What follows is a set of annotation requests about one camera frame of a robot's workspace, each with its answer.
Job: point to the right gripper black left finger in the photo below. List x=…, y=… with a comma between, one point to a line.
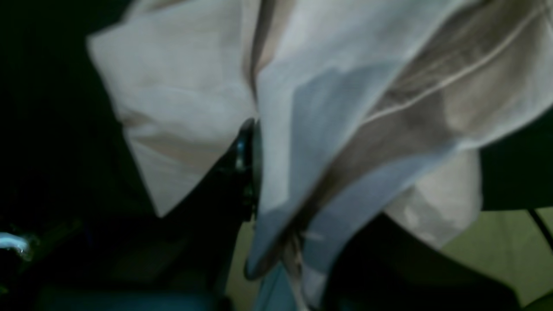
x=190, y=249

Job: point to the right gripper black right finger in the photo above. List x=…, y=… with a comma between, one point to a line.
x=384, y=268

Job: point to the pink T-shirt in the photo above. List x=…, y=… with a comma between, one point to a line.
x=366, y=106

